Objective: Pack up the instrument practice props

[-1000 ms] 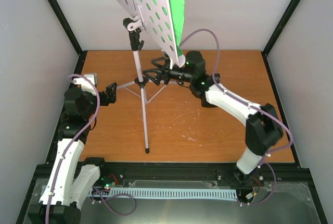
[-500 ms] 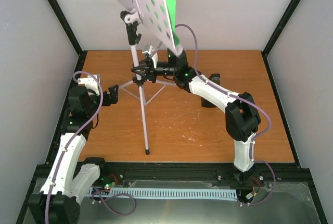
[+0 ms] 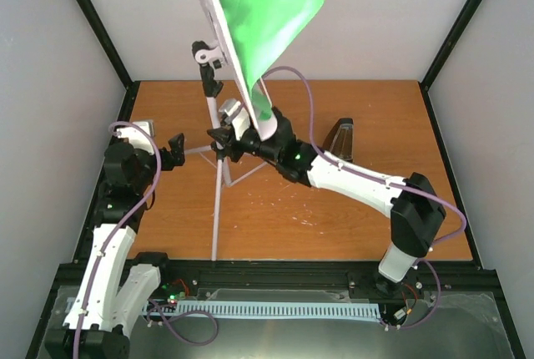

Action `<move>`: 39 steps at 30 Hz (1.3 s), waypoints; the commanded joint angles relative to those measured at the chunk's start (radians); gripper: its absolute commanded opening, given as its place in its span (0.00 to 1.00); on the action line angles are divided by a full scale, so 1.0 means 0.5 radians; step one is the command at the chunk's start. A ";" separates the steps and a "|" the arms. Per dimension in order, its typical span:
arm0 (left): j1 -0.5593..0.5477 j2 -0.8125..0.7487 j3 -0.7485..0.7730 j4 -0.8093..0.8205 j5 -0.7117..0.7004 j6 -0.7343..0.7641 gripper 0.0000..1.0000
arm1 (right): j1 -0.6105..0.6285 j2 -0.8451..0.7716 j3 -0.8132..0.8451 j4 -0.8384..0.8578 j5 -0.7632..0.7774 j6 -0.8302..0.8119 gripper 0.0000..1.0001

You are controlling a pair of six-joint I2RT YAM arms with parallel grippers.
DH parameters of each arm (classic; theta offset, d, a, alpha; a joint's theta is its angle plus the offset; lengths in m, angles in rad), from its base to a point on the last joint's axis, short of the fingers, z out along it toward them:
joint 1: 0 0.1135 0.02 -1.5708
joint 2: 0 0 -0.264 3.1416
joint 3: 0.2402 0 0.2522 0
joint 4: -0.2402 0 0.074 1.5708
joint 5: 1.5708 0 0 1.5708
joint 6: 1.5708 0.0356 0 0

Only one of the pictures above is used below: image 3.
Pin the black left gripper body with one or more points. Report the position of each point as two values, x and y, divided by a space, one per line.
168 164

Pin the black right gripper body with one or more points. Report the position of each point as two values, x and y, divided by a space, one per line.
234 154

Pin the white music stand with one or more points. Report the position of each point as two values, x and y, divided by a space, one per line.
209 57

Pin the black metronome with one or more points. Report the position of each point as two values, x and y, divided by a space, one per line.
339 141

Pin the green sheet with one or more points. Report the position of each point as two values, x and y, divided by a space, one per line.
261 30

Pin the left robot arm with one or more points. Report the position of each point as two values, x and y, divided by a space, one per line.
107 306

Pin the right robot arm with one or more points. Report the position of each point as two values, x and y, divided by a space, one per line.
415 217

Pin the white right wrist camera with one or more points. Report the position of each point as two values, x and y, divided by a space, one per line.
232 112

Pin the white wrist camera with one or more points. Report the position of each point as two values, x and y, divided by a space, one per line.
232 112
139 134

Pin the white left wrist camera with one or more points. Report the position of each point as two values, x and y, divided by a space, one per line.
139 134

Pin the light blue cable duct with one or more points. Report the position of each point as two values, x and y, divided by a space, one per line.
256 310

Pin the black aluminium frame rail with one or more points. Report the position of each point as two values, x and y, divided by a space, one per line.
357 278

